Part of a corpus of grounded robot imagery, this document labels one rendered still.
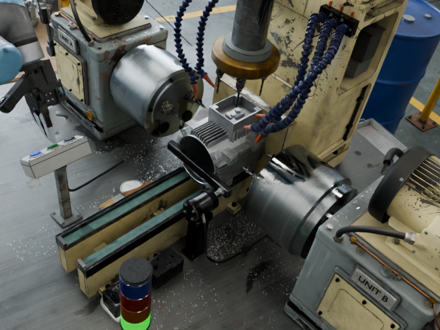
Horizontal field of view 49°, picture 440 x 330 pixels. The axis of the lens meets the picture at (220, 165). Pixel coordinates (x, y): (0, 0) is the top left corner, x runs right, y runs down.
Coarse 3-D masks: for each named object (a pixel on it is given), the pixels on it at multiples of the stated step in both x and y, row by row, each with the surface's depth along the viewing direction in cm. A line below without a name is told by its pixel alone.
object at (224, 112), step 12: (240, 96) 143; (216, 108) 138; (228, 108) 143; (240, 108) 144; (252, 108) 143; (216, 120) 138; (228, 120) 134; (240, 120) 135; (252, 120) 140; (228, 132) 137; (240, 132) 138
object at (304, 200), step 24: (264, 168) 123; (288, 168) 121; (312, 168) 121; (264, 192) 122; (288, 192) 119; (312, 192) 117; (336, 192) 118; (264, 216) 123; (288, 216) 118; (312, 216) 116; (288, 240) 120; (312, 240) 122
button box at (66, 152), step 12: (60, 144) 131; (72, 144) 129; (84, 144) 131; (36, 156) 124; (48, 156) 125; (60, 156) 127; (72, 156) 129; (24, 168) 127; (36, 168) 123; (48, 168) 126
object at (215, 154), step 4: (184, 128) 138; (188, 128) 138; (184, 132) 138; (188, 132) 138; (260, 132) 142; (212, 152) 132; (216, 152) 132; (220, 152) 133; (212, 156) 133; (216, 156) 132; (220, 156) 133; (180, 160) 146; (180, 164) 147; (208, 184) 141; (208, 188) 142; (212, 188) 141
